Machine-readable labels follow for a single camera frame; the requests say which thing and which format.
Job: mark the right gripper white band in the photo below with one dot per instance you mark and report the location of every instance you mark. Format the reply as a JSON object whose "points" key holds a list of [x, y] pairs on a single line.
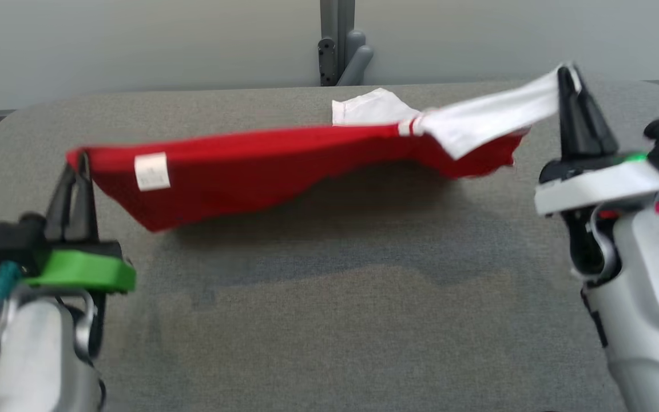
{"points": [[592, 189]]}

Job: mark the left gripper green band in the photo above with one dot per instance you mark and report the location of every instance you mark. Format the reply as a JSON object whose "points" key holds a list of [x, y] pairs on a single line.
{"points": [[83, 269]]}

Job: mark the red jersey shirt white sleeves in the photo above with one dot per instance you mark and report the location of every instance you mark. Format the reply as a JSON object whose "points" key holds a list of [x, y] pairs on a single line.
{"points": [[249, 166]]}

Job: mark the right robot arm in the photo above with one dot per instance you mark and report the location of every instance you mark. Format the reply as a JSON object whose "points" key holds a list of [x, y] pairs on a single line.
{"points": [[644, 315]]}

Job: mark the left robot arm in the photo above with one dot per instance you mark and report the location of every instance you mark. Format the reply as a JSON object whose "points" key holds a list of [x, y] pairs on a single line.
{"points": [[38, 355]]}

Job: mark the dark grey hinge plate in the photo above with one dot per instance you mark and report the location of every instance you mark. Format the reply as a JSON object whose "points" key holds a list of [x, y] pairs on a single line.
{"points": [[326, 63]]}

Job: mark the grey fabric sofa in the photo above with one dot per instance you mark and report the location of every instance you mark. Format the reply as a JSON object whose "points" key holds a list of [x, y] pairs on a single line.
{"points": [[329, 315]]}

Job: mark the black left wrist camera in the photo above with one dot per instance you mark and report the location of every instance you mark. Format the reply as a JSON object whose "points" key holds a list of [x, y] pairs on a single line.
{"points": [[9, 246]]}

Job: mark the teal left camera connector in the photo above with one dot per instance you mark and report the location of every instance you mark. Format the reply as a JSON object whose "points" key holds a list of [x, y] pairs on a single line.
{"points": [[0, 286]]}

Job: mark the grey rounded bracket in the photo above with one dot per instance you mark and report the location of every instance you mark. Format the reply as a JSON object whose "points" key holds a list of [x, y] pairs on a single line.
{"points": [[358, 63]]}

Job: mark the grey metal post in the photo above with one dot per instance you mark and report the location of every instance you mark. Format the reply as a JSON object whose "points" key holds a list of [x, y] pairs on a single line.
{"points": [[329, 23]]}

